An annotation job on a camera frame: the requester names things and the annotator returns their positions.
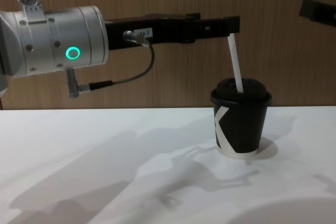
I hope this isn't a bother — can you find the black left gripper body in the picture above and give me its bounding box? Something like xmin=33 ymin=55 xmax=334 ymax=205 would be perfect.
xmin=104 ymin=13 xmax=202 ymax=51

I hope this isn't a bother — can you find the white drinking straw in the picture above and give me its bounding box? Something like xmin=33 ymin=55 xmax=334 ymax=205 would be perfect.
xmin=226 ymin=33 xmax=245 ymax=94

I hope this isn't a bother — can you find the black plastic cup lid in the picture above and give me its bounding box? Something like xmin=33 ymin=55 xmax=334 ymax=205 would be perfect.
xmin=209 ymin=77 xmax=272 ymax=106

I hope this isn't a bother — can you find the black paper cup white print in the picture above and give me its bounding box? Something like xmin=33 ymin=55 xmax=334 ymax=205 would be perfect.
xmin=212 ymin=100 xmax=269 ymax=161

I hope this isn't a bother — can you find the thin dark gripper cable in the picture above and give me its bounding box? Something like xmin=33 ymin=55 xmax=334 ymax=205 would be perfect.
xmin=66 ymin=29 xmax=156 ymax=99

